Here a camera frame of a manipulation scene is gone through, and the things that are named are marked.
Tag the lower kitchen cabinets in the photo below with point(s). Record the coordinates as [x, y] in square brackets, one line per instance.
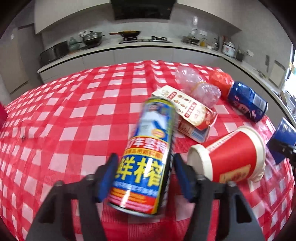
[242, 72]

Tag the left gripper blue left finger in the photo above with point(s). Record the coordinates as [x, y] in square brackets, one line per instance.
[95, 188]

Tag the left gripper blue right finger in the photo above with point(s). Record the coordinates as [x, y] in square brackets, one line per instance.
[196, 189]

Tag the white rice cooker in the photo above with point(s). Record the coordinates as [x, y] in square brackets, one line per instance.
[229, 49]

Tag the red checkered tablecloth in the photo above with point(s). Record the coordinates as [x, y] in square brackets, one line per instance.
[65, 129]

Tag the clear plastic bag bundle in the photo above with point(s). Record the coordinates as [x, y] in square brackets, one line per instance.
[195, 86]

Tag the lidded black wok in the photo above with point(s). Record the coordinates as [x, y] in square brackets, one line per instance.
[92, 38]

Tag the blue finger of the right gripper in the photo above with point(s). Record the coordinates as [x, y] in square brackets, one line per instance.
[282, 141]

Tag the white cutting board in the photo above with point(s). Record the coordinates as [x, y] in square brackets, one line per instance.
[277, 74]

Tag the beige refrigerator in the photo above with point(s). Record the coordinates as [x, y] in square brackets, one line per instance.
[20, 60]

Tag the kettle on stand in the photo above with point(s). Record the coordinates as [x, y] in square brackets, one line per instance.
[191, 38]

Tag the kitchen cleaver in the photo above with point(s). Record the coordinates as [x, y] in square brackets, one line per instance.
[267, 61]

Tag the upper wall cabinets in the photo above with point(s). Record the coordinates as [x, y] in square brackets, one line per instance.
[47, 13]

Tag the red white paper cup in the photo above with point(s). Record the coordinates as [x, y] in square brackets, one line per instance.
[237, 156]

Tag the green ceramic jar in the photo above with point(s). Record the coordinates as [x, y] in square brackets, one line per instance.
[74, 45]

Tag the frying pan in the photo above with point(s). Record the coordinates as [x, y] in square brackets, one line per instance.
[129, 34]

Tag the colourful juice can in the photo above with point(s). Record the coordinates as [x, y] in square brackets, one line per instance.
[141, 183]

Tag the orange plastic bag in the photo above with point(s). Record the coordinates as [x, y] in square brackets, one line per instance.
[223, 81]

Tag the black range hood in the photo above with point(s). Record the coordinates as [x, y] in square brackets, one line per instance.
[142, 9]

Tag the utensil holder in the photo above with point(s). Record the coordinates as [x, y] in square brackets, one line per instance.
[240, 54]

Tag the red thermos bottle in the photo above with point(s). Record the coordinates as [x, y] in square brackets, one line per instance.
[3, 115]

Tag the blue soda can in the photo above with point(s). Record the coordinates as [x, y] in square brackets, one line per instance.
[246, 100]

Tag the gas stove top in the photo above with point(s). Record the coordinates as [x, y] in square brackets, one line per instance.
[152, 39]

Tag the white red milk carton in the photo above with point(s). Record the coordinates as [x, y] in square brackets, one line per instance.
[195, 119]

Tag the black microwave oven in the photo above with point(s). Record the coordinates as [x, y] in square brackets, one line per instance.
[54, 53]

